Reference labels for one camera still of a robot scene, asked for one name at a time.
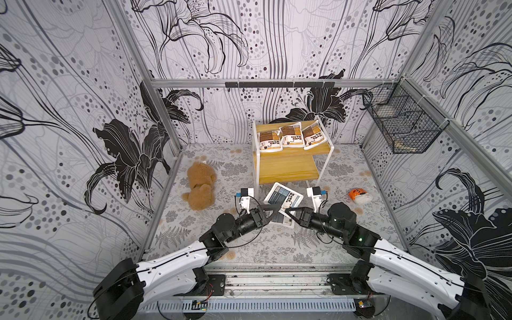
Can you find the black wire basket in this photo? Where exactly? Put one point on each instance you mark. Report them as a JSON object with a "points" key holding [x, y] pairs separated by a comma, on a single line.
{"points": [[402, 116]]}

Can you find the blue coffee bag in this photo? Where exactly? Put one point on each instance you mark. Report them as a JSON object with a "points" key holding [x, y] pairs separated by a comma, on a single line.
{"points": [[284, 220], [283, 196]]}

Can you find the black wall bar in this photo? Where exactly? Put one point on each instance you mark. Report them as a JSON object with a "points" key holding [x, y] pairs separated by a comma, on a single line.
{"points": [[269, 84]]}

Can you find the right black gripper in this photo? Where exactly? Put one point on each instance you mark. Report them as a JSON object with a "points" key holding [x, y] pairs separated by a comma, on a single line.
{"points": [[304, 216]]}

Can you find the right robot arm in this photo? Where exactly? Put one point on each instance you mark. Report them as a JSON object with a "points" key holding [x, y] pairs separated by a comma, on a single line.
{"points": [[384, 268]]}

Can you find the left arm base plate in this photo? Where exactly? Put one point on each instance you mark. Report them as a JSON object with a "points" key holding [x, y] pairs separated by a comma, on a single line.
{"points": [[213, 287]]}

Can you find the blue coffee bag top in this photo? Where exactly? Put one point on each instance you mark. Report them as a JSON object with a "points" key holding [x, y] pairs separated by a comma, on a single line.
{"points": [[283, 196]]}

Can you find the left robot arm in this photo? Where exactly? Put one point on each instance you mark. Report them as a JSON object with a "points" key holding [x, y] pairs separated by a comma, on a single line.
{"points": [[130, 286]]}

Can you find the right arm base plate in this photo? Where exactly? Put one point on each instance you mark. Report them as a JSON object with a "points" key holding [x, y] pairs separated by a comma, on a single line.
{"points": [[342, 284]]}

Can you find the orange white toy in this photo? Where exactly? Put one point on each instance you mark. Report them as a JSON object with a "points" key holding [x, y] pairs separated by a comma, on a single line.
{"points": [[360, 196]]}

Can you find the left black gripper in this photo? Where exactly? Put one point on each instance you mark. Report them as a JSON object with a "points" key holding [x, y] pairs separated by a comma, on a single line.
{"points": [[256, 217]]}

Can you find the grey slotted cable duct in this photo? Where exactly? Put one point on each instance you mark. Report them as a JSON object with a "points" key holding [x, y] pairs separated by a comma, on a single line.
{"points": [[252, 305]]}

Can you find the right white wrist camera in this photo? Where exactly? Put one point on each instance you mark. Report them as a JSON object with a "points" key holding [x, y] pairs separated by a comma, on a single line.
{"points": [[316, 195]]}

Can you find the brown coffee bag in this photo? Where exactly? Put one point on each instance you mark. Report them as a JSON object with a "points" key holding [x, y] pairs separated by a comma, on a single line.
{"points": [[270, 141], [313, 136], [291, 136]]}

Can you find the brown teddy bear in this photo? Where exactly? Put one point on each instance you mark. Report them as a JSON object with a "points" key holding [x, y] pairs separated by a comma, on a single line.
{"points": [[202, 179]]}

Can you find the white wooden two-tier shelf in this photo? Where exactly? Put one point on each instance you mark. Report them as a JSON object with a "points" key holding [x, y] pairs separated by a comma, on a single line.
{"points": [[290, 164]]}

